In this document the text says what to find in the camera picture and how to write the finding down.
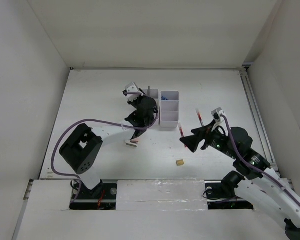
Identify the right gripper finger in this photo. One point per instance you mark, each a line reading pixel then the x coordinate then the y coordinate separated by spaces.
pixel 192 143
pixel 204 129

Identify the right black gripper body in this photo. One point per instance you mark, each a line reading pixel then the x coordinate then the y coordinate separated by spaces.
pixel 218 141

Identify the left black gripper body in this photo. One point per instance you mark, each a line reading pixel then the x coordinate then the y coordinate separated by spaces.
pixel 137 101

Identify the black handled scissors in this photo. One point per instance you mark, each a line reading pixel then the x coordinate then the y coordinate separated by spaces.
pixel 149 91

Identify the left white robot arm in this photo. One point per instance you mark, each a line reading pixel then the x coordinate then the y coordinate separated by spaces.
pixel 82 147

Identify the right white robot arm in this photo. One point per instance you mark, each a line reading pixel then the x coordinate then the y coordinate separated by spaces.
pixel 253 179

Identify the orange red pen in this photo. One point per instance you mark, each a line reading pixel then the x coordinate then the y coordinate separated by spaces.
pixel 199 117

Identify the left white organizer box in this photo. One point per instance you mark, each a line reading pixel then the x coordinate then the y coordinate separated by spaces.
pixel 155 95

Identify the white organizer box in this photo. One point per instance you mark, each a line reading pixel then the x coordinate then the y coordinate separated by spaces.
pixel 155 95
pixel 169 109

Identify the right white organizer box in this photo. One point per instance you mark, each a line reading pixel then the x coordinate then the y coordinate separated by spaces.
pixel 169 109

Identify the small tan eraser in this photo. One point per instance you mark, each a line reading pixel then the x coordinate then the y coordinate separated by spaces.
pixel 180 162

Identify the pink white mini stapler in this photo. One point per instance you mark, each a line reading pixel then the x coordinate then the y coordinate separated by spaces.
pixel 133 142

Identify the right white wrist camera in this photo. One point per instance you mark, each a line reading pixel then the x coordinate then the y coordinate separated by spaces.
pixel 217 116

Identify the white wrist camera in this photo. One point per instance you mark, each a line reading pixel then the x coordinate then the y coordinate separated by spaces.
pixel 217 116
pixel 132 92

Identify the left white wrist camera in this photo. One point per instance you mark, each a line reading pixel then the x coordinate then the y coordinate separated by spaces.
pixel 132 92

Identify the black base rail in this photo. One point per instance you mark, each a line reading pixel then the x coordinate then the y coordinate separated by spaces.
pixel 154 195

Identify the aluminium side rail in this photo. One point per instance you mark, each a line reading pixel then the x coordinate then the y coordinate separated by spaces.
pixel 257 118

